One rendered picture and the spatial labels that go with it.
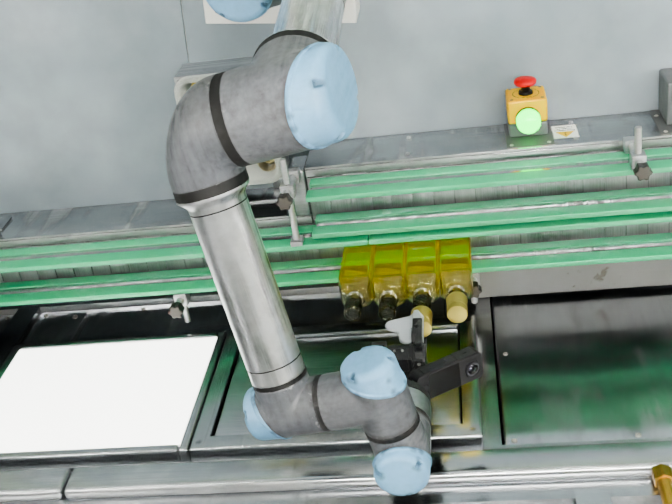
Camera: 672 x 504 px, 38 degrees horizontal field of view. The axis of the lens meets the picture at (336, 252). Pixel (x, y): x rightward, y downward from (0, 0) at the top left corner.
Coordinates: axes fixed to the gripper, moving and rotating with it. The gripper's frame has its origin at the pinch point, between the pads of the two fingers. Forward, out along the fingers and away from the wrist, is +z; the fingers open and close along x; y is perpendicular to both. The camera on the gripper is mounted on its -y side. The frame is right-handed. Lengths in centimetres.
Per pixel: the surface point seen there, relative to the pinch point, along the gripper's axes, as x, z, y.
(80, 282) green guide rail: 3, 28, 68
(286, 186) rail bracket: -16.4, 22.1, 22.5
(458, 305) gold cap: -1.7, 2.7, -6.0
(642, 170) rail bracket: -15.7, 17.8, -37.2
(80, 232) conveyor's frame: -6, 31, 67
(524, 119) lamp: -20.1, 33.5, -19.6
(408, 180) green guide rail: -13.5, 26.5, 1.5
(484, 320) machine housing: 14.9, 23.0, -9.9
